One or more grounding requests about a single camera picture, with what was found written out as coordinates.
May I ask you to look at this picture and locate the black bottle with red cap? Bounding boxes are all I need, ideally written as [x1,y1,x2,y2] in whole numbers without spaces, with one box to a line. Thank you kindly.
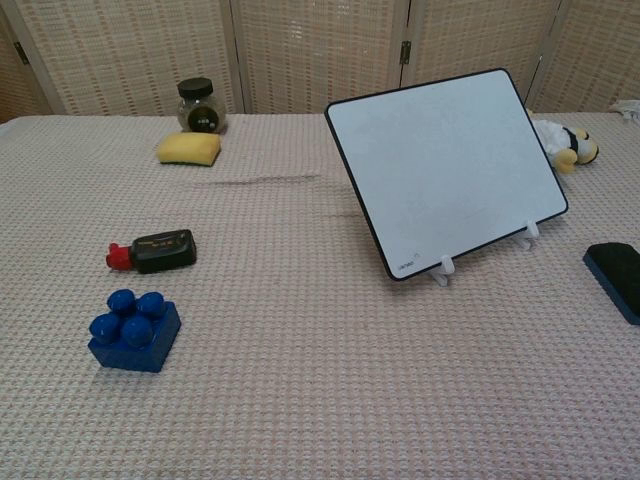
[105,228,198,275]

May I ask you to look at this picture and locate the blue toy building block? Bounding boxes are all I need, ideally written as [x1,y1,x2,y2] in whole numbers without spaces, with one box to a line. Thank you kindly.
[87,288,182,374]

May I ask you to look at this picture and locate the plush doll toy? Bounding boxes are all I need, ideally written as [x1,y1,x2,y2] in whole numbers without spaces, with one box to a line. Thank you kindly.
[524,107,601,175]

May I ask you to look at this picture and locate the yellow sponge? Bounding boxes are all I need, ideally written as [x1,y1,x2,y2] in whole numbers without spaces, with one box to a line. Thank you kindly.
[156,131,222,168]

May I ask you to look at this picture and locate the pink woven tablecloth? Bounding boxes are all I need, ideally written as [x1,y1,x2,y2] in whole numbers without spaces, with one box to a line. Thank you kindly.
[0,99,640,480]

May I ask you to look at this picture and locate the glass jar with black lid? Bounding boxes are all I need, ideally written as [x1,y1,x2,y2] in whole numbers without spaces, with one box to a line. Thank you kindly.
[176,78,227,135]

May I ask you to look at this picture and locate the black whiteboard eraser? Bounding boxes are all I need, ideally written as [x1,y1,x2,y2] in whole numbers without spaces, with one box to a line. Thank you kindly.
[582,241,640,327]

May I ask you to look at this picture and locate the beige woven folding screen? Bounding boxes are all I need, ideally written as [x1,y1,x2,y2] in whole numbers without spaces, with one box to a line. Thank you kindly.
[0,0,640,124]

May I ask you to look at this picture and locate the white board tablet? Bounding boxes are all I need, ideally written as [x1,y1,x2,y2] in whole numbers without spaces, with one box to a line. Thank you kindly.
[323,67,570,284]

